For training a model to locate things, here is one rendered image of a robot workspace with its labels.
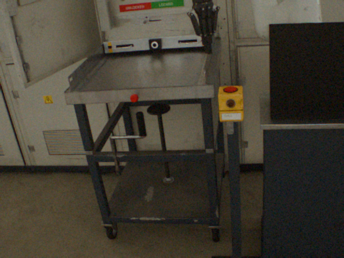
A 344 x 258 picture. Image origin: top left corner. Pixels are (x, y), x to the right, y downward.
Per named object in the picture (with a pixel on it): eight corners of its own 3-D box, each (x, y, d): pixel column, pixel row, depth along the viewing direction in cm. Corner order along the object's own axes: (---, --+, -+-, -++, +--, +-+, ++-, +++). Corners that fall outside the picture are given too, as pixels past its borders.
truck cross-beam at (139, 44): (210, 45, 194) (209, 34, 191) (105, 53, 204) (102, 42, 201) (211, 43, 198) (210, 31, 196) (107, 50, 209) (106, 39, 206)
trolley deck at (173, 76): (215, 98, 156) (214, 83, 153) (66, 105, 168) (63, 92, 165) (221, 48, 215) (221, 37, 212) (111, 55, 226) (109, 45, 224)
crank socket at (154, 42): (160, 49, 196) (159, 39, 194) (149, 50, 197) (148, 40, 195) (162, 47, 198) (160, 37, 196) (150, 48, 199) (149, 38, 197)
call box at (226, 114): (243, 122, 134) (242, 93, 129) (220, 122, 135) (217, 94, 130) (243, 111, 141) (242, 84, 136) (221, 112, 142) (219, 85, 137)
